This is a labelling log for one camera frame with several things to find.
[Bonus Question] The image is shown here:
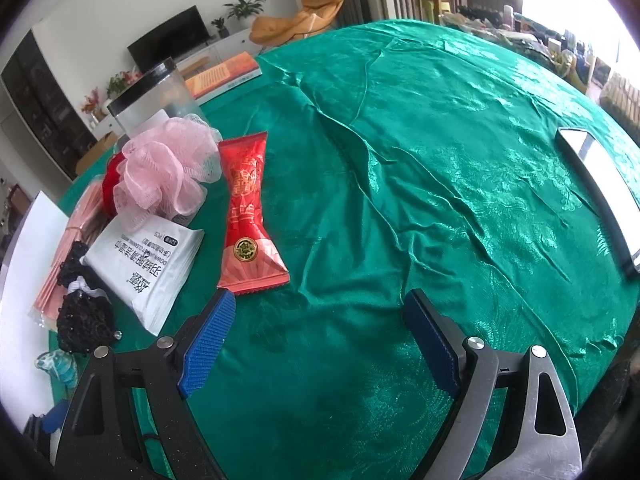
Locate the black lace scrunchie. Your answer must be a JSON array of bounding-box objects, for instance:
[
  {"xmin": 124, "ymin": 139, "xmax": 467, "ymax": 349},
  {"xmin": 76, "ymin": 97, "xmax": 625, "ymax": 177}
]
[{"xmin": 55, "ymin": 240, "xmax": 119, "ymax": 356}]

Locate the white wet wipes pack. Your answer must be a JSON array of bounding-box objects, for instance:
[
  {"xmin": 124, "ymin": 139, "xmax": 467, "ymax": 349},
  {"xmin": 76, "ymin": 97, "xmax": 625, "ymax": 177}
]
[{"xmin": 81, "ymin": 216, "xmax": 204, "ymax": 336}]

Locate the pink striped packet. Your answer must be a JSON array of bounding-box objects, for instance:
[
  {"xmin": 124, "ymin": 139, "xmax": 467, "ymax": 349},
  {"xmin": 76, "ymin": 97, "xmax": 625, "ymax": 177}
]
[{"xmin": 30, "ymin": 176, "xmax": 107, "ymax": 332}]

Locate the red snack packet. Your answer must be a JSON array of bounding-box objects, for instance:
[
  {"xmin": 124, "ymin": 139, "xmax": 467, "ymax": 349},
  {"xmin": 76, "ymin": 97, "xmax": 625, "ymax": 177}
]
[{"xmin": 218, "ymin": 132, "xmax": 290, "ymax": 295}]

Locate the red yarn ball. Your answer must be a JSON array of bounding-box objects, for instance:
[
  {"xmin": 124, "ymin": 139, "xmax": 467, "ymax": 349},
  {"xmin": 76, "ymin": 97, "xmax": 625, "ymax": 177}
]
[{"xmin": 102, "ymin": 153, "xmax": 125, "ymax": 219}]

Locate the pink mesh bath pouf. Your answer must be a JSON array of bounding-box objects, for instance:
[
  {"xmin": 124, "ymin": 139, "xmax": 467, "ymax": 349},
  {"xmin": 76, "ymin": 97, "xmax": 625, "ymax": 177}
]
[{"xmin": 113, "ymin": 114, "xmax": 222, "ymax": 232}]

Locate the teal wrapped packet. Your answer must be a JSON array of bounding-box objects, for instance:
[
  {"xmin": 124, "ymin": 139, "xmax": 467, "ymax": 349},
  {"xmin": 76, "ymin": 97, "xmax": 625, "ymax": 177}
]
[{"xmin": 35, "ymin": 349, "xmax": 78, "ymax": 388}]

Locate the white cardboard box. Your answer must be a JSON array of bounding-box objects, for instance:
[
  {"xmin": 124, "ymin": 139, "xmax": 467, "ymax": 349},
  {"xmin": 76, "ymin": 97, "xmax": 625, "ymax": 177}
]
[{"xmin": 1, "ymin": 193, "xmax": 67, "ymax": 429}]

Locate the green satin tablecloth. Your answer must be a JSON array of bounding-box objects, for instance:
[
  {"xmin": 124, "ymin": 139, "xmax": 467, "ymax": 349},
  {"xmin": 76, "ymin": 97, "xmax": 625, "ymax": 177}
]
[{"xmin": 190, "ymin": 21, "xmax": 639, "ymax": 479}]

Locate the clear jar black lid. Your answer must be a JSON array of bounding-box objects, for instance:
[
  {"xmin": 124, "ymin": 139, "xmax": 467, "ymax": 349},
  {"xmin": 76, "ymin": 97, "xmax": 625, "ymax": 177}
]
[{"xmin": 107, "ymin": 58, "xmax": 205, "ymax": 138}]

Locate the black display cabinet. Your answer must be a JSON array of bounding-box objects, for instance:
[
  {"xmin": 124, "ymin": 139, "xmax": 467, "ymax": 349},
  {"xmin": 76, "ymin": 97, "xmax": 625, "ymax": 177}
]
[{"xmin": 1, "ymin": 30, "xmax": 96, "ymax": 180}]

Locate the orange book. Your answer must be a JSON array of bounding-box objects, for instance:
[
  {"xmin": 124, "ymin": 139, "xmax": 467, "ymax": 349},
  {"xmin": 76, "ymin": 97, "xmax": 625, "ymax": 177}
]
[{"xmin": 186, "ymin": 52, "xmax": 262, "ymax": 105}]

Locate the black television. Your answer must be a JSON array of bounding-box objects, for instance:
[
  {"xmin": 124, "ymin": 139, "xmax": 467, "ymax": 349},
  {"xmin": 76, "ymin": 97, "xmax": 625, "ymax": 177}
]
[{"xmin": 128, "ymin": 6, "xmax": 209, "ymax": 73}]

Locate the white tv cabinet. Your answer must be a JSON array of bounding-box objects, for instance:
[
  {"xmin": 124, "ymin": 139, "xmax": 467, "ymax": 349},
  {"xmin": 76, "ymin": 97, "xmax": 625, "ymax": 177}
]
[{"xmin": 176, "ymin": 29, "xmax": 262, "ymax": 79}]

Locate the green potted plant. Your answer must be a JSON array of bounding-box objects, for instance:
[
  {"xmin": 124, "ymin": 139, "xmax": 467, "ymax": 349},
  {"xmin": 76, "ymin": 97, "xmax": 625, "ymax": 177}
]
[{"xmin": 224, "ymin": 0, "xmax": 266, "ymax": 21}]

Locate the orange lounge chair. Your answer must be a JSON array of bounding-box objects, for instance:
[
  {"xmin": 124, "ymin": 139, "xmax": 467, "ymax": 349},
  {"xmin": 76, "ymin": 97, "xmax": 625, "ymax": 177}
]
[{"xmin": 250, "ymin": 0, "xmax": 345, "ymax": 47}]

